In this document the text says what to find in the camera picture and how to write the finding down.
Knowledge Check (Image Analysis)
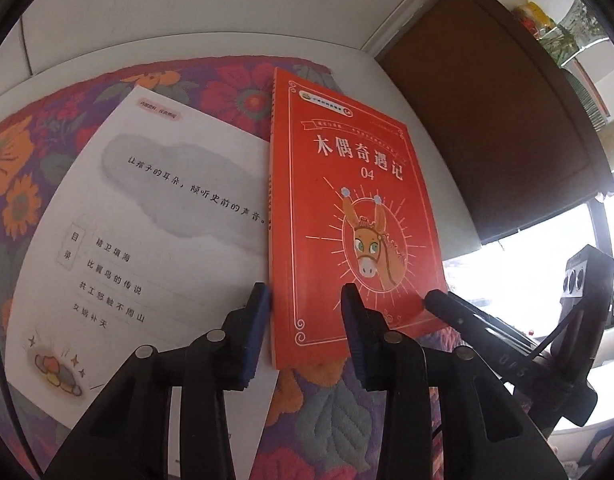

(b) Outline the glass vase with green stems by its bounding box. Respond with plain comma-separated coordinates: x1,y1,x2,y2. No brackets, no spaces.
539,0,608,68

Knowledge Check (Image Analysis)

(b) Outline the red book with donkey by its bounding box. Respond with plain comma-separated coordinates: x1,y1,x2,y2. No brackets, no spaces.
267,66,450,370

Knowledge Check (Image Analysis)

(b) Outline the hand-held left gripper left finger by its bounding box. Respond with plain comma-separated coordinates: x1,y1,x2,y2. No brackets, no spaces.
44,282,273,480

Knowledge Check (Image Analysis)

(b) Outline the white bookshelf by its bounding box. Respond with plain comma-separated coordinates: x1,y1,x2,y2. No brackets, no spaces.
0,0,448,106

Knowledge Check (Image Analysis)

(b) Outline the orange jar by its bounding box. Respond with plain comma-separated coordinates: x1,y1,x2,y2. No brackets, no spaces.
514,2,555,36

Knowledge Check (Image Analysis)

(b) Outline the brown wooden cabinet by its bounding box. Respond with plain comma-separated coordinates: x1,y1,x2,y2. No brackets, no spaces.
377,0,614,246

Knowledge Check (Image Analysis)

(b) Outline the black cable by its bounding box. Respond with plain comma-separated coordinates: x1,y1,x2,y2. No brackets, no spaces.
529,317,572,361

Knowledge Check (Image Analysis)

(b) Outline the white book with grey cloud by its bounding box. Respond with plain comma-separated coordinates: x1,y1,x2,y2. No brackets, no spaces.
4,85,280,480

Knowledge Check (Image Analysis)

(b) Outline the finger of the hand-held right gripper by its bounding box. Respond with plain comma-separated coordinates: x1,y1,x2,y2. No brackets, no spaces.
424,290,538,376

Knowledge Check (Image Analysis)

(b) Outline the floral quilted cloth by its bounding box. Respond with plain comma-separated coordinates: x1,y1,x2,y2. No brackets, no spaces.
0,57,468,480

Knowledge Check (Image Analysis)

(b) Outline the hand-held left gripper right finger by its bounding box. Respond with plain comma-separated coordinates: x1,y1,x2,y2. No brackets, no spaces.
340,283,558,480

